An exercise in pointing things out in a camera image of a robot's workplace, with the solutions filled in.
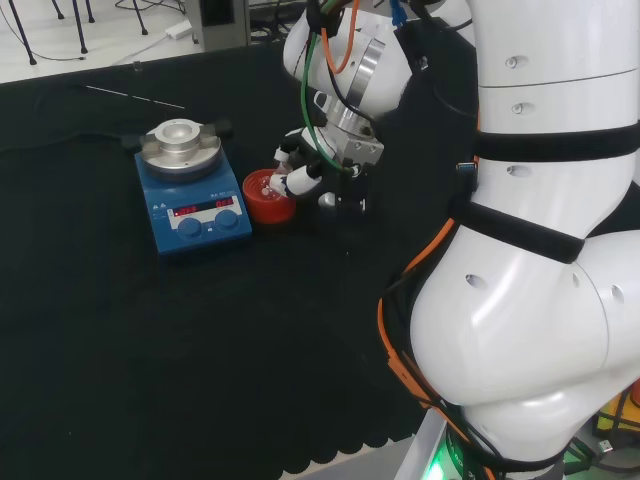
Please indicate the clear glass round-bottom flask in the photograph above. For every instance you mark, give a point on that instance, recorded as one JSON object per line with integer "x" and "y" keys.
{"x": 267, "y": 186}

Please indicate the grey metal equipment box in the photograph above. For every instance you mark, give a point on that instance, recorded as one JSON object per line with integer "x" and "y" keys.
{"x": 225, "y": 35}

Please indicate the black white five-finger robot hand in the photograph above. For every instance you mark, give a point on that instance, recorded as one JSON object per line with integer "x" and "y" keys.
{"x": 300, "y": 182}

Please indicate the clear plastic cloth clip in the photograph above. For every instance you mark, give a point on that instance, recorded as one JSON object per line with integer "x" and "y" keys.
{"x": 137, "y": 66}

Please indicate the orange ribbed flask holder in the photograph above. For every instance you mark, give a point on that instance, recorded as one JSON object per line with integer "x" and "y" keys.
{"x": 267, "y": 211}

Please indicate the black tripod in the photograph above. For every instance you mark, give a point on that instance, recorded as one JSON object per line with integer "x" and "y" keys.
{"x": 81, "y": 35}
{"x": 25, "y": 42}

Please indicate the blue-base heater with steel plate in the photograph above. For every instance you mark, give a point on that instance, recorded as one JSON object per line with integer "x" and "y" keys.
{"x": 200, "y": 235}

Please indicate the yellow stop button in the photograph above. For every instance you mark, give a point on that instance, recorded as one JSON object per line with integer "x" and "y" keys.
{"x": 625, "y": 410}

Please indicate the black bench cloth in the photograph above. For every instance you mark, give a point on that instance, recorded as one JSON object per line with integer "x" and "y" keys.
{"x": 150, "y": 350}

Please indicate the white power strip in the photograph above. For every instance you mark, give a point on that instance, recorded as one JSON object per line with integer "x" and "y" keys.
{"x": 179, "y": 30}

